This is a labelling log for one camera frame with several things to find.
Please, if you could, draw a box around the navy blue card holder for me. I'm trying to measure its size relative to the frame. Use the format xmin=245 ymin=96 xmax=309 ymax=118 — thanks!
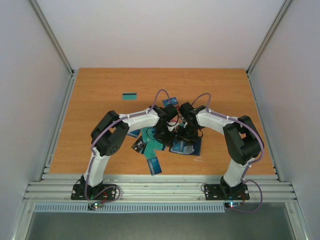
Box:
xmin=169 ymin=137 xmax=202 ymax=156

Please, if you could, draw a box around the blue card bottom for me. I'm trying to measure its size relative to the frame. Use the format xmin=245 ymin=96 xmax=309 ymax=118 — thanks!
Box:
xmin=147 ymin=156 xmax=162 ymax=176

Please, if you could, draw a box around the blue card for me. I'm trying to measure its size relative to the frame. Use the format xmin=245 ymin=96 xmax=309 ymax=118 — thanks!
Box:
xmin=147 ymin=156 xmax=162 ymax=176
xmin=127 ymin=129 xmax=141 ymax=138
xmin=162 ymin=97 xmax=179 ymax=107

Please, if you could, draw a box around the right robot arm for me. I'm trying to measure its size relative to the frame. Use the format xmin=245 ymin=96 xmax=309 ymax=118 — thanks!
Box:
xmin=176 ymin=102 xmax=264 ymax=198

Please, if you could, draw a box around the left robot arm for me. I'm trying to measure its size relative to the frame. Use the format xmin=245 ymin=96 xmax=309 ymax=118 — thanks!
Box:
xmin=82 ymin=104 xmax=178 ymax=199

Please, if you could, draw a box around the green card centre left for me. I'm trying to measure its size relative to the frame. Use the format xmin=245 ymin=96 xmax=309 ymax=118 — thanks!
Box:
xmin=141 ymin=127 xmax=155 ymax=142

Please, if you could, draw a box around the green card with stripe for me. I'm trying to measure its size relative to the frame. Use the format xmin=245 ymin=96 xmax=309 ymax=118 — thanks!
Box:
xmin=141 ymin=136 xmax=166 ymax=159

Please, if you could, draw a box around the blue card left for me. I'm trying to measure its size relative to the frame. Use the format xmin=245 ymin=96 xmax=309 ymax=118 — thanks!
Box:
xmin=127 ymin=129 xmax=141 ymax=138

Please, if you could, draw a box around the black card lower left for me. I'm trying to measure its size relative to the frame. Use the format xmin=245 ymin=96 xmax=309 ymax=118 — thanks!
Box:
xmin=131 ymin=136 xmax=147 ymax=153

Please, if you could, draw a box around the blue card top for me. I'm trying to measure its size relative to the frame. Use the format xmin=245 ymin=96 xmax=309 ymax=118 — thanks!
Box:
xmin=162 ymin=97 xmax=179 ymax=107

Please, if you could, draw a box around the lone green card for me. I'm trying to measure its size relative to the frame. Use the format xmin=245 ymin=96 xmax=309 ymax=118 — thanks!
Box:
xmin=122 ymin=92 xmax=137 ymax=101

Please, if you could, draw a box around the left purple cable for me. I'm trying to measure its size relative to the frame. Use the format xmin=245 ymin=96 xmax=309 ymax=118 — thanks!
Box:
xmin=83 ymin=89 xmax=173 ymax=203

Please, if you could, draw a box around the purple cable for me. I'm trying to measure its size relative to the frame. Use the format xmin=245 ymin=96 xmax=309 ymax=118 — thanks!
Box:
xmin=83 ymin=89 xmax=173 ymax=203
xmin=191 ymin=92 xmax=265 ymax=213

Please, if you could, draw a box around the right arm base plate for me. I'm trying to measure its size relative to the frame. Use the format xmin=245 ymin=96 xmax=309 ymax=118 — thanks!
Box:
xmin=204 ymin=183 xmax=250 ymax=201

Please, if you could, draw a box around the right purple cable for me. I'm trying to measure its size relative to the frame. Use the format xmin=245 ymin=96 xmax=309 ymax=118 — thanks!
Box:
xmin=191 ymin=92 xmax=265 ymax=213

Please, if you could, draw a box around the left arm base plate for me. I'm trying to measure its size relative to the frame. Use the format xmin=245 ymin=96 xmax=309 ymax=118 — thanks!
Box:
xmin=70 ymin=183 xmax=117 ymax=201

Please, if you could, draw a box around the grey slotted cable duct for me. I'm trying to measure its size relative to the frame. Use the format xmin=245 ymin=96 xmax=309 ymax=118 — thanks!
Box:
xmin=34 ymin=202 xmax=225 ymax=214

